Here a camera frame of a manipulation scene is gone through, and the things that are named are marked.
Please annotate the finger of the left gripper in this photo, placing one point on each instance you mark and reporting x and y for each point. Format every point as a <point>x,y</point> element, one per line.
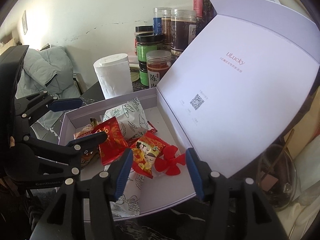
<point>59,105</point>
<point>88,143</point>

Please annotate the blue label clear jar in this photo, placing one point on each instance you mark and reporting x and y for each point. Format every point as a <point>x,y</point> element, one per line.
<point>160,14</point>

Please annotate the red plastic fan propeller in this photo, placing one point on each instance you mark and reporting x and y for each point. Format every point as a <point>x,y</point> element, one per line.
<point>169,162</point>

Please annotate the white bread-print snack bag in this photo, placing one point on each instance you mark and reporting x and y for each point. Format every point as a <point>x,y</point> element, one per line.
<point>131,119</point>

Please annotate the red chili clear jar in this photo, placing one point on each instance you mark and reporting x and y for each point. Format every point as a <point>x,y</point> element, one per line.
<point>158,63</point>

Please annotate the white open gift box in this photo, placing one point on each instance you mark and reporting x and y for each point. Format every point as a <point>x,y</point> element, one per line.
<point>233,90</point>

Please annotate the clear glass cup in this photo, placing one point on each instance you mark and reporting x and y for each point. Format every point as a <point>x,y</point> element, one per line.
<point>277,176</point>

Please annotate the grey puffer jacket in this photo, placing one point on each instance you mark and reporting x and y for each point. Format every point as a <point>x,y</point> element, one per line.
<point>49,70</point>

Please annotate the tall red label jar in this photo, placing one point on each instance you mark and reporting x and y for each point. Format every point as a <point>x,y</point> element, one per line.
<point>205,12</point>

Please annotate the red brown candy wrappers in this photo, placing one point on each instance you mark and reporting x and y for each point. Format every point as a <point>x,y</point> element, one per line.
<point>90,128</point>

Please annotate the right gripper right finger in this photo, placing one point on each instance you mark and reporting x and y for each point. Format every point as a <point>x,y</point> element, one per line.
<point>193,164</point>

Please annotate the red gold candy packet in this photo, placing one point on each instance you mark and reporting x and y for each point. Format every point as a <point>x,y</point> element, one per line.
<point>115,144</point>

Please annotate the red cartoon figure candy packet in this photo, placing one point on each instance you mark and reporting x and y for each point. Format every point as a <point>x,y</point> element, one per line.
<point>146,150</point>

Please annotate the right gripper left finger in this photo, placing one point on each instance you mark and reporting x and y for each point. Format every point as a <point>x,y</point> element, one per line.
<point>122,172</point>

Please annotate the brown spice clear jar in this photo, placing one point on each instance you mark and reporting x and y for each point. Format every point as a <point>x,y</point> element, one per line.
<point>166,28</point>

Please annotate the small wall picture frame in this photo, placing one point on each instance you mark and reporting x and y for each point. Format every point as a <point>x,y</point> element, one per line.
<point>24,23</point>

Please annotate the white paper towel roll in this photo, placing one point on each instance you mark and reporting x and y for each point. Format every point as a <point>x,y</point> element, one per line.
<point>113,73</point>

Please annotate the dark tea clear jar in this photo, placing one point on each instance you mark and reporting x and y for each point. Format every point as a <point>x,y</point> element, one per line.
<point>183,30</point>

